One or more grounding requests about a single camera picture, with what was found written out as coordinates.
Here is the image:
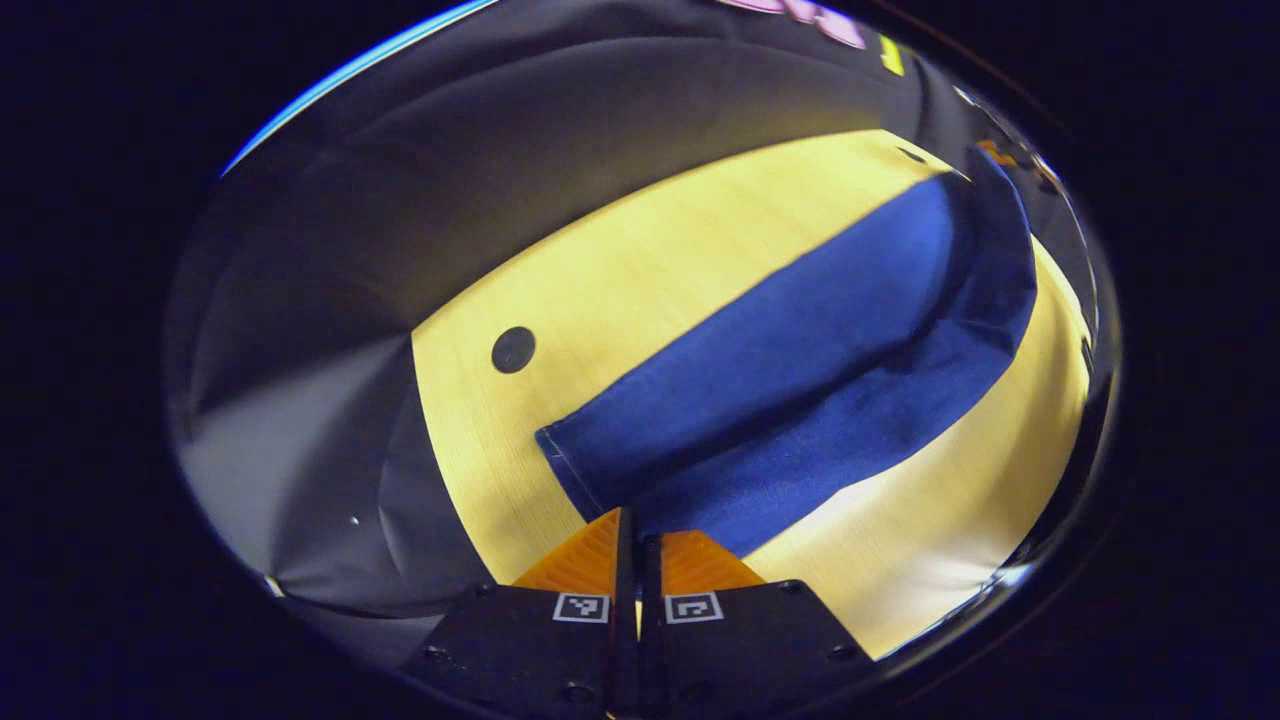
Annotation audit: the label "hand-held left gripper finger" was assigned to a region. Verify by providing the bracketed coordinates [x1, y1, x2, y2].
[400, 508, 639, 717]
[640, 530, 871, 717]

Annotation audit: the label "blue denim jeans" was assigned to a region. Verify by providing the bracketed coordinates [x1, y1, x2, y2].
[535, 150, 1039, 559]

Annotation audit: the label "black backdrop cloth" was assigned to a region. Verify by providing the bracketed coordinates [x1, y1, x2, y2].
[165, 0, 1101, 661]

